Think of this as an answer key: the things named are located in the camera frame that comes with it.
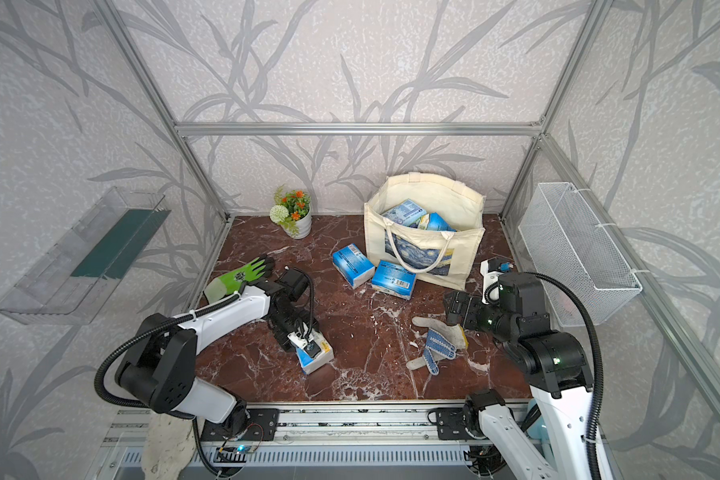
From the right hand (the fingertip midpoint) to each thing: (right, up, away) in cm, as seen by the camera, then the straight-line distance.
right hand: (458, 297), depth 66 cm
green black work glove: (-67, -1, +34) cm, 75 cm away
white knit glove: (-68, -36, +4) cm, 77 cm away
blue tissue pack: (0, +18, +25) cm, 31 cm away
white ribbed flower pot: (-45, +18, +42) cm, 65 cm away
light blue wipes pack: (-9, +22, +30) cm, 38 cm away
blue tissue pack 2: (-13, 0, +28) cm, 31 cm away
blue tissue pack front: (-37, -20, +12) cm, 43 cm away
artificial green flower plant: (-49, +23, +39) cm, 66 cm away
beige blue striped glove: (+1, -17, +21) cm, 26 cm away
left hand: (-38, -14, +21) cm, 46 cm away
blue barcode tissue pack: (-27, +5, +31) cm, 41 cm away
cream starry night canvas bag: (-4, +18, +25) cm, 31 cm away
